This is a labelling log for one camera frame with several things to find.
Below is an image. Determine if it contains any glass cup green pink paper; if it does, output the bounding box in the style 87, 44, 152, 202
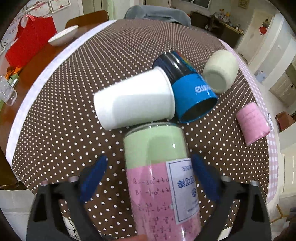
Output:
123, 123, 201, 240

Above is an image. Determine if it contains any small pink cup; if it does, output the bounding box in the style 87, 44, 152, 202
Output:
236, 102, 271, 146

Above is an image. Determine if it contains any blue black can cup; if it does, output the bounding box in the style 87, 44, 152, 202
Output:
152, 51, 218, 123

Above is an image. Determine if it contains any pale green ceramic cup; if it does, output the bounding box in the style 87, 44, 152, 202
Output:
202, 50, 239, 94

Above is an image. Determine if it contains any white paper cup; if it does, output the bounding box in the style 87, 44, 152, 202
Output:
93, 67, 175, 130

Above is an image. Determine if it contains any left hand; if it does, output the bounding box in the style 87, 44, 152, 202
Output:
116, 235, 147, 241

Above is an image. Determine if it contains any wooden chair left side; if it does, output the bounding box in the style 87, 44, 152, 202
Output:
0, 149, 19, 190

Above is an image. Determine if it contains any wooden chair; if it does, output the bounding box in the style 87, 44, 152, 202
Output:
0, 149, 19, 190
65, 10, 109, 28

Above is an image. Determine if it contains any brown polka dot tablecloth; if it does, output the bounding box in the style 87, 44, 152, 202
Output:
6, 20, 275, 237

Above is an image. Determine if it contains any clear spray bottle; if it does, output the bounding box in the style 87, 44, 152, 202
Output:
0, 76, 17, 106

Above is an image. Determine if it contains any blue bucket on floor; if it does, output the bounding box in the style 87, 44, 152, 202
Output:
254, 69, 266, 83

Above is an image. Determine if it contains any white ceramic bowl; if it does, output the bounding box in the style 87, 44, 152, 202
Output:
48, 25, 79, 47

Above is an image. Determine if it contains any red tote bag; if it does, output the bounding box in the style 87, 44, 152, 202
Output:
6, 15, 57, 68

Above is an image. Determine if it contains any red door ornament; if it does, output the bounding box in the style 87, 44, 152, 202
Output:
259, 19, 269, 35

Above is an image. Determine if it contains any dark wooden desk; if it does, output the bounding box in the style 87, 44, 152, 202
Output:
190, 11, 244, 48

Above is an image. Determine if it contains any wooden chair far side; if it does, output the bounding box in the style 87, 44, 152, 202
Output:
65, 10, 109, 28

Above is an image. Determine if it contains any grey covered chair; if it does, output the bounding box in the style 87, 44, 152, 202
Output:
124, 5, 191, 27

